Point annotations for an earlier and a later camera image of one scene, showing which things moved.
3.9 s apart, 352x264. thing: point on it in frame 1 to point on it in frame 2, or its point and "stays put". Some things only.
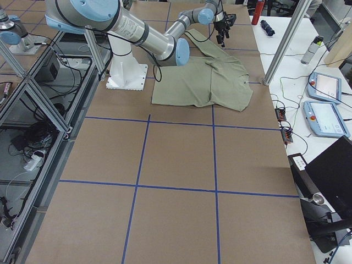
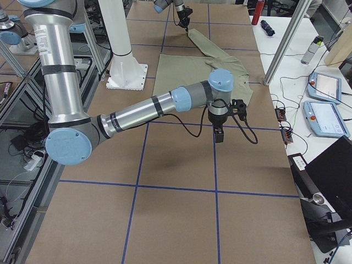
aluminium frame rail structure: (42, 114) stays put
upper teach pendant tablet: (324, 87) stays put
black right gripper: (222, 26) to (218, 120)
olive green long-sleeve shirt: (203, 79) stays put
